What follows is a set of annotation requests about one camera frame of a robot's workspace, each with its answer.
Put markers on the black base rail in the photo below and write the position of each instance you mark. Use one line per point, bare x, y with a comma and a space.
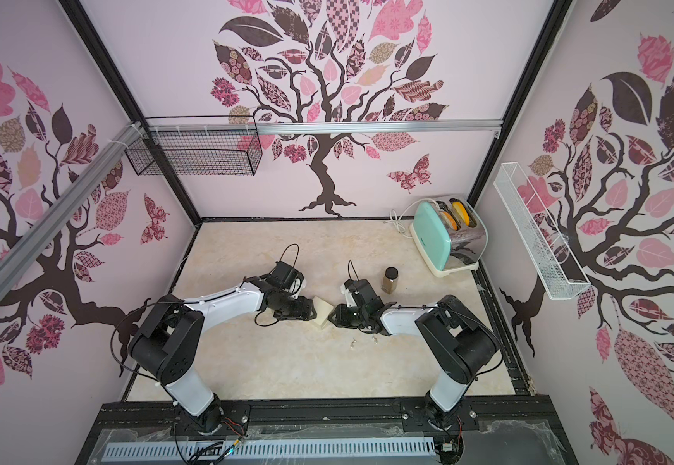
411, 413

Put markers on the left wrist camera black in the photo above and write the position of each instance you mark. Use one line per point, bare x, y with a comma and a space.
285, 277

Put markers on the aluminium rail back wall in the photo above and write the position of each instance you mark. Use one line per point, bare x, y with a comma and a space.
370, 127

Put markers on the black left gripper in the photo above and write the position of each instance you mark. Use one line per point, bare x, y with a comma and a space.
302, 312

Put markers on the black wire basket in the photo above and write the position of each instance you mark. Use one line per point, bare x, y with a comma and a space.
222, 148

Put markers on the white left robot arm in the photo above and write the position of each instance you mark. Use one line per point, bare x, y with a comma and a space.
167, 343

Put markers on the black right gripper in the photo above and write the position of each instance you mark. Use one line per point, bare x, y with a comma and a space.
348, 314

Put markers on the black corner frame post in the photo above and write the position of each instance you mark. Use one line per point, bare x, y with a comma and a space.
83, 25

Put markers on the white slotted cable duct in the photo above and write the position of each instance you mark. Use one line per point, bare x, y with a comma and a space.
170, 451

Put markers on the brown spice jar black lid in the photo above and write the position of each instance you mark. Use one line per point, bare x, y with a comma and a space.
390, 280

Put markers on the aluminium rail wall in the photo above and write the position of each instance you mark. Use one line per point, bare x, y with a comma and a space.
370, 127
36, 239

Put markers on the mint green toaster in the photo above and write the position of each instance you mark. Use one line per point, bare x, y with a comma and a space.
449, 235

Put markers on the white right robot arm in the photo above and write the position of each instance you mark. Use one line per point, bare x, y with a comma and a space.
460, 343

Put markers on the white wire shelf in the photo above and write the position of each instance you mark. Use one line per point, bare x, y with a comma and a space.
561, 274

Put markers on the small cream square box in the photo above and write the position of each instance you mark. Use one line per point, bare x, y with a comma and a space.
323, 309

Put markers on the black right corner post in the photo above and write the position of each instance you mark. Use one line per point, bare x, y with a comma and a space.
551, 28

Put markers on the aluminium rail left wall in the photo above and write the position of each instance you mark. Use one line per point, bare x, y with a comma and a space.
36, 239

